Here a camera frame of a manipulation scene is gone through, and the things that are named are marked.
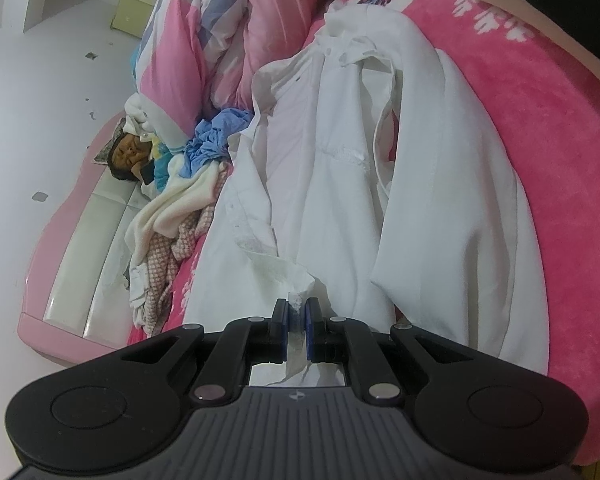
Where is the pink checkered cloth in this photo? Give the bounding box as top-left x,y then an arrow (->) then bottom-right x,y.
139,165 -> 231,337

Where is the teal cloth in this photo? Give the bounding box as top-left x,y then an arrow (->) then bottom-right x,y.
149,139 -> 193,196

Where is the white shirt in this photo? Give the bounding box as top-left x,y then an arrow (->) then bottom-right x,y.
182,7 -> 551,386

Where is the blue crumpled cloth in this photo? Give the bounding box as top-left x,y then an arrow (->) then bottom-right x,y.
182,107 -> 257,177

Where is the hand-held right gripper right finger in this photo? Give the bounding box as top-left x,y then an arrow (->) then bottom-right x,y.
304,298 -> 477,406

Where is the pale yellow cabinet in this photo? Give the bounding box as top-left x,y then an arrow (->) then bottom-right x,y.
112,0 -> 182,41

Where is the portrait printed item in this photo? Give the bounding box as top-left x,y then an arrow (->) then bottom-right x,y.
104,131 -> 155,182

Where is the pink striped quilt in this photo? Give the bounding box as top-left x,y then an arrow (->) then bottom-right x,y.
130,0 -> 378,153

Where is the pink bed frame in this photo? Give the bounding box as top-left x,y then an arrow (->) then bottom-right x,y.
17,109 -> 147,367

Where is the pink floral blanket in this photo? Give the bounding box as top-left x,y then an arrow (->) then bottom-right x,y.
150,0 -> 600,466

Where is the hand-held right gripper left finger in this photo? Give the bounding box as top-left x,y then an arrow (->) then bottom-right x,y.
120,298 -> 292,406

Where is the grey patterned pillow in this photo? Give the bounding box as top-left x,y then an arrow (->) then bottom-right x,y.
92,117 -> 131,167

